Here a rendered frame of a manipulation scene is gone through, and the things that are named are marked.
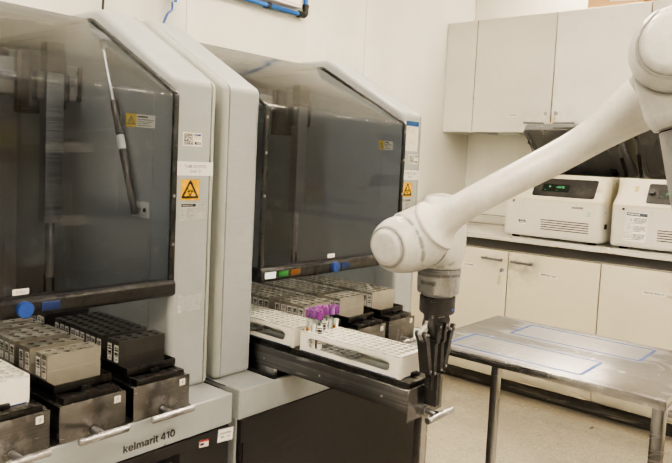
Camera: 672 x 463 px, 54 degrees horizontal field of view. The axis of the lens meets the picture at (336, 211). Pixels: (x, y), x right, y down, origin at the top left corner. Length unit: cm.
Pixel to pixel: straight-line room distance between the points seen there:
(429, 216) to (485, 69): 316
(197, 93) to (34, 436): 76
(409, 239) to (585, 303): 263
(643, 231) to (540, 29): 136
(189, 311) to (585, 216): 256
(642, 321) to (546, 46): 165
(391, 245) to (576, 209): 260
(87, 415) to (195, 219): 47
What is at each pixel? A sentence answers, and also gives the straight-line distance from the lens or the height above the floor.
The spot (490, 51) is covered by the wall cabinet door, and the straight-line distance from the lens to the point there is 434.
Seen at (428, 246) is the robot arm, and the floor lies 113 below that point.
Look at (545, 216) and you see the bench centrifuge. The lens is 380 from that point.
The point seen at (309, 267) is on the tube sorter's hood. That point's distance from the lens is 178.
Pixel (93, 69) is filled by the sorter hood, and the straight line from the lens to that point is 145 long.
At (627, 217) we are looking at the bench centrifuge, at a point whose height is 106.
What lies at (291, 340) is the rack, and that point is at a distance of 165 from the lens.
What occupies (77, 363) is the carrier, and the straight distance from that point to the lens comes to 142.
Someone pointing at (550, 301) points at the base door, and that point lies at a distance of 383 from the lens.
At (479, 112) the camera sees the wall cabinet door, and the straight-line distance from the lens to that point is 432.
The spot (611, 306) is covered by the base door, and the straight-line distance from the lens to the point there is 372.
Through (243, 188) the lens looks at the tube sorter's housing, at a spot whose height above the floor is 120.
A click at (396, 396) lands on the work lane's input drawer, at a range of 146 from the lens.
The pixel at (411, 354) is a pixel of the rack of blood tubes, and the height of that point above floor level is 86.
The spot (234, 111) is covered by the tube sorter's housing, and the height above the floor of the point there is 138.
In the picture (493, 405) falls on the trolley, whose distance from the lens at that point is 220.
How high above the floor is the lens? 127
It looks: 4 degrees down
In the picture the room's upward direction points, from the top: 3 degrees clockwise
